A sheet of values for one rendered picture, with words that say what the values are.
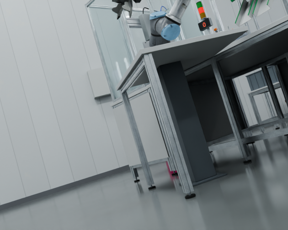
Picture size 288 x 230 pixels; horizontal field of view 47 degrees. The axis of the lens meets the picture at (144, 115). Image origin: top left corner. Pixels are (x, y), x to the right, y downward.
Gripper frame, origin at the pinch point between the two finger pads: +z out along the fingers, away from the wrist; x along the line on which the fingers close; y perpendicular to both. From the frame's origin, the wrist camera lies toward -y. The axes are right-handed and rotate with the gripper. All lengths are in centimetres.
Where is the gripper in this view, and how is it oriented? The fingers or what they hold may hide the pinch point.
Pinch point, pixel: (124, 19)
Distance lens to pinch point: 193.1
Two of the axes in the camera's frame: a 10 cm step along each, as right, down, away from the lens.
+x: 5.3, 1.8, -8.3
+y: -8.4, -0.1, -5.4
